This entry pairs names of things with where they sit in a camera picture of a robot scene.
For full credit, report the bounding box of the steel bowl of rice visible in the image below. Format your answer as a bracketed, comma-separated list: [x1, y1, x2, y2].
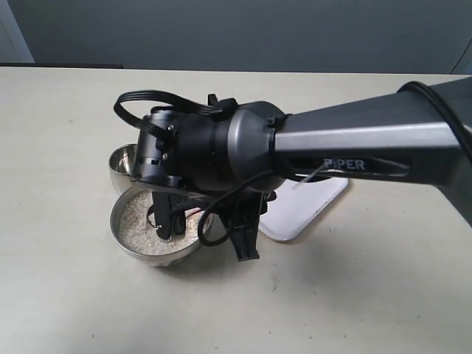
[110, 187, 203, 267]

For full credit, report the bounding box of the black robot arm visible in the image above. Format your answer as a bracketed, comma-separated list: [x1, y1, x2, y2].
[114, 78, 471, 261]

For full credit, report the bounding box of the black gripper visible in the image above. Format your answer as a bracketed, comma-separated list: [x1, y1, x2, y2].
[150, 190, 277, 261]

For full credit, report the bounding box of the white rectangular tray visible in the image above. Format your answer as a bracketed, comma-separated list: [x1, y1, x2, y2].
[259, 178, 349, 242]

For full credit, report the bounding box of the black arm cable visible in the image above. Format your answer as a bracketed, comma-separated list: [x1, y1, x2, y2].
[113, 90, 237, 137]

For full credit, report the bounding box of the small steel cup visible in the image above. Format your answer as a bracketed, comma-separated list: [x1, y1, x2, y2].
[108, 144, 137, 194]

